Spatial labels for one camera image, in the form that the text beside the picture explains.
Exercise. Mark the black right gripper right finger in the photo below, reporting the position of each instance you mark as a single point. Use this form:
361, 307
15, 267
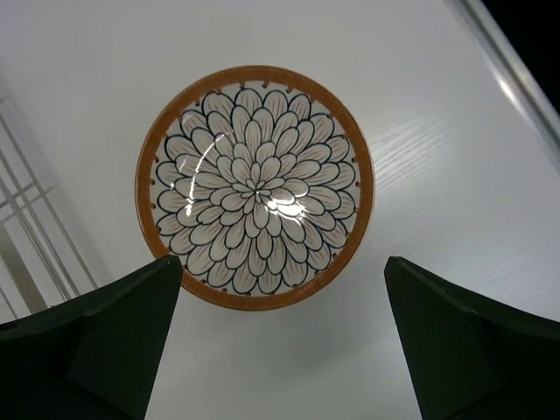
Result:
469, 356

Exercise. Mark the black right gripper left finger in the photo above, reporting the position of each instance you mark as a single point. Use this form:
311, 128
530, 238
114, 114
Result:
95, 356

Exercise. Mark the floral plate with orange rim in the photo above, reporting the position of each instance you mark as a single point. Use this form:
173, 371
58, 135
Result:
260, 181

